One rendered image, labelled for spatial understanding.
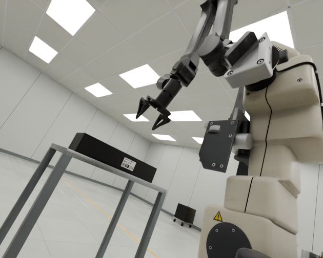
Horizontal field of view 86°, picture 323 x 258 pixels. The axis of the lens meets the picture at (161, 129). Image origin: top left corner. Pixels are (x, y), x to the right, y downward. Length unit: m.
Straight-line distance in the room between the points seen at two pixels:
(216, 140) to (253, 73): 0.20
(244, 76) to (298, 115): 0.17
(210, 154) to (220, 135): 0.06
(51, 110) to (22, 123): 1.01
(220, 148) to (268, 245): 0.24
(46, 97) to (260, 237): 7.69
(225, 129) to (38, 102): 7.46
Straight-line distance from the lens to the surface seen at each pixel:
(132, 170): 1.19
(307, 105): 0.57
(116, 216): 1.59
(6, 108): 7.66
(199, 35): 0.80
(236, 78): 0.50
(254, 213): 0.47
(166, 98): 0.66
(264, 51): 0.50
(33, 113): 7.71
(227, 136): 0.53
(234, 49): 0.51
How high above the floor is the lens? 0.79
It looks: 18 degrees up
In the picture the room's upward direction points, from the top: 22 degrees clockwise
